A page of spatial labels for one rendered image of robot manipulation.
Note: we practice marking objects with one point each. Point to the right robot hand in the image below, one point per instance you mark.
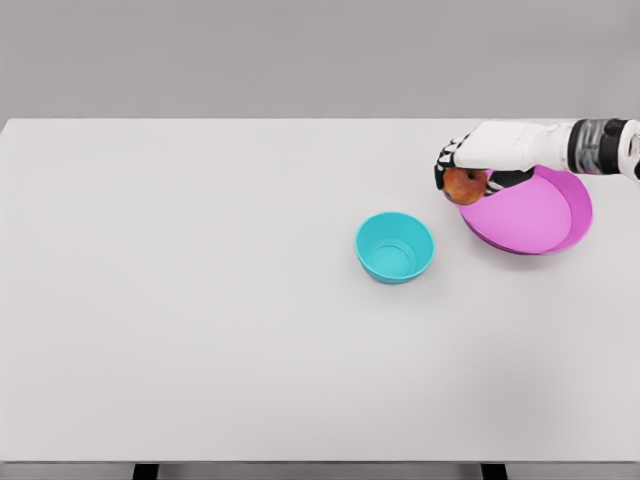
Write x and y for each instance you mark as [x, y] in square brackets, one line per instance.
[492, 146]

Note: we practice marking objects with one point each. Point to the red apple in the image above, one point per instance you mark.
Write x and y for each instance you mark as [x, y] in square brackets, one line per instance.
[464, 187]

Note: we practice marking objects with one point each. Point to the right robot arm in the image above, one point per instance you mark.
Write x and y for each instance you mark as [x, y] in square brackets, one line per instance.
[590, 146]

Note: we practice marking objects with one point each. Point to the pink plate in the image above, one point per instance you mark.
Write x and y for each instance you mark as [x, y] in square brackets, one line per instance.
[530, 215]

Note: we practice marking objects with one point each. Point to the blue bowl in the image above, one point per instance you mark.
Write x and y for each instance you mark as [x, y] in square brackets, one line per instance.
[395, 248]

